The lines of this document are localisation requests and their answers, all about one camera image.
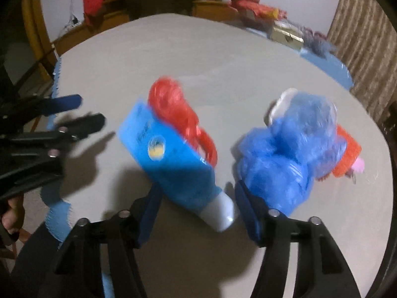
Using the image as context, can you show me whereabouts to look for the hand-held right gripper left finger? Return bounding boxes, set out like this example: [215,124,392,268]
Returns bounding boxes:
[39,183,163,298]

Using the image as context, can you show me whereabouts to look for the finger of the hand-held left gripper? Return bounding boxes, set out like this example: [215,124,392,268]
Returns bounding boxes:
[40,113,106,143]
[12,94,84,118]

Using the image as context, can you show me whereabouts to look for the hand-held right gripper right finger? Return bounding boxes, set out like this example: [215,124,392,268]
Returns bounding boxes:
[234,182,362,298]

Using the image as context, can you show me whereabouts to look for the blue tube with white cap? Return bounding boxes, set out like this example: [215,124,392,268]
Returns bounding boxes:
[118,99,238,233]

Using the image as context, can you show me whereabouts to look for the blue plastic bag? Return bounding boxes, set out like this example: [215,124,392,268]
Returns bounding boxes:
[234,90,347,218]

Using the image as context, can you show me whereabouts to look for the red plastic bag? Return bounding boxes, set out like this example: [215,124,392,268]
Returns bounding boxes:
[147,75,218,166]

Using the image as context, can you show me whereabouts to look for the orange and pink wrapper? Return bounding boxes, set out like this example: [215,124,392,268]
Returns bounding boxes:
[316,124,366,182]

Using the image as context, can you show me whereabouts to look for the person's left hand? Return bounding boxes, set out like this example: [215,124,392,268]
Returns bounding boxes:
[0,197,25,243]

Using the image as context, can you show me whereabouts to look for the person's black trouser leg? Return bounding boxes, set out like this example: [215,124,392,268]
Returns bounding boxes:
[9,222,67,298]

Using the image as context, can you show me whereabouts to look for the blue tablecloth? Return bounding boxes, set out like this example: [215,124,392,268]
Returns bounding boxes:
[299,48,354,90]

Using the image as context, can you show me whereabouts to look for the light wooden cabinet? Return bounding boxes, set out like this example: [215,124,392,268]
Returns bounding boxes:
[22,0,242,69]

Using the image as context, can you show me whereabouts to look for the gold tissue box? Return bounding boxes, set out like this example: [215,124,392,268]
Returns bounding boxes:
[270,22,304,52]

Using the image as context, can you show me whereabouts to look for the glass fruit bowl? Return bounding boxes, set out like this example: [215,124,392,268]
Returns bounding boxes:
[302,28,337,58]

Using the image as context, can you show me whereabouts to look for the red snack packet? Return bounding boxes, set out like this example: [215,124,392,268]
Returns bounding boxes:
[230,0,287,22]

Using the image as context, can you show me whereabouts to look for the beige patterned curtain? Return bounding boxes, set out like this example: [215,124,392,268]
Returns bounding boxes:
[327,0,397,125]

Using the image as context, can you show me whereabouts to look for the thin white cables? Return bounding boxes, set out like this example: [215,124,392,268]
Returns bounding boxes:
[62,0,82,33]

